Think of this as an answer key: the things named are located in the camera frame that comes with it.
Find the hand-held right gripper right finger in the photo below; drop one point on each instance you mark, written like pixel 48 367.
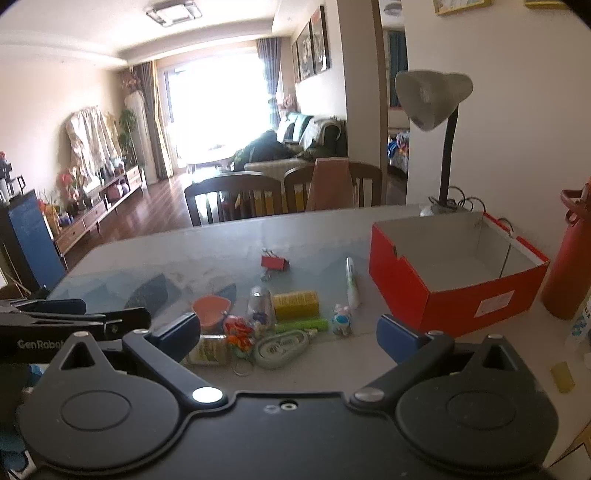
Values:
pixel 397 337

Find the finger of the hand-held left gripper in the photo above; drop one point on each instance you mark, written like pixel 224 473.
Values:
pixel 129 319
pixel 46 306

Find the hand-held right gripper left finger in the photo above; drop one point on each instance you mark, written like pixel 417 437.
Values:
pixel 178 334

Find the small white pink toy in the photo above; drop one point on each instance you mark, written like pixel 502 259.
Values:
pixel 341 321

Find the red cardboard box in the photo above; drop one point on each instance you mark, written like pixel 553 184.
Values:
pixel 455 300

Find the white green glue stick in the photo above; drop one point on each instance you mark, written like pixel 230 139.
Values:
pixel 352 284

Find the clear plastic bottle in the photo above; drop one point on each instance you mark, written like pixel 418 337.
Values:
pixel 259 307

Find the green highlighter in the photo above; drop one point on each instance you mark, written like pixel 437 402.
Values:
pixel 300 326

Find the green correction tape dispenser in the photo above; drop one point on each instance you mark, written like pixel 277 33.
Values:
pixel 281 347

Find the yellow box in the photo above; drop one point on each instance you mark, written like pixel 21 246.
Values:
pixel 295 305

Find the red binder clip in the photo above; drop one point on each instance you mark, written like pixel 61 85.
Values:
pixel 274 263

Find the blue panel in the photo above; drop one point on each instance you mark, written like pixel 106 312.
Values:
pixel 32 235

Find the wooden television cabinet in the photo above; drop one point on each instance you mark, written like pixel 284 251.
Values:
pixel 92 214

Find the dark wooden chair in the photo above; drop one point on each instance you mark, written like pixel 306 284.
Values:
pixel 367 177
pixel 231 181

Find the pink cloth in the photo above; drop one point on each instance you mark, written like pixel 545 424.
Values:
pixel 330 184

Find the small yellow block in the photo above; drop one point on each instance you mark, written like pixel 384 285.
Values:
pixel 563 376

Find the floral cloth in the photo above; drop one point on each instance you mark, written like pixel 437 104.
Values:
pixel 90 138

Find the white coffee table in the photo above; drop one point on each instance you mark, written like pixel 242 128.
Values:
pixel 210 157

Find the red water bottle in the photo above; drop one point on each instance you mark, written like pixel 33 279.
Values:
pixel 568 267

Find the green potted plant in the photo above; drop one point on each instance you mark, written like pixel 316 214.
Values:
pixel 128 124

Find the white standing air conditioner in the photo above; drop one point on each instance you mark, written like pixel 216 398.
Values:
pixel 138 124

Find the sofa with clothes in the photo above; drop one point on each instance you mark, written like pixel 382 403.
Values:
pixel 295 143

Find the grey desk lamp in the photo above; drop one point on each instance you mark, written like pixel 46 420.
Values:
pixel 431 99

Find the blue grey curtain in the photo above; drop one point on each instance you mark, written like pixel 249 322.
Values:
pixel 272 78

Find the square ceiling light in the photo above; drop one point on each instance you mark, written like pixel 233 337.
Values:
pixel 173 11

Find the round ceiling lamp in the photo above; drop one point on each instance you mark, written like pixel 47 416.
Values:
pixel 392 7

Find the dark framed wall picture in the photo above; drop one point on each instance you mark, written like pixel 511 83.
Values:
pixel 303 50
pixel 319 39

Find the yellow framed wall picture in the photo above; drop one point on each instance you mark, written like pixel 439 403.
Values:
pixel 459 5

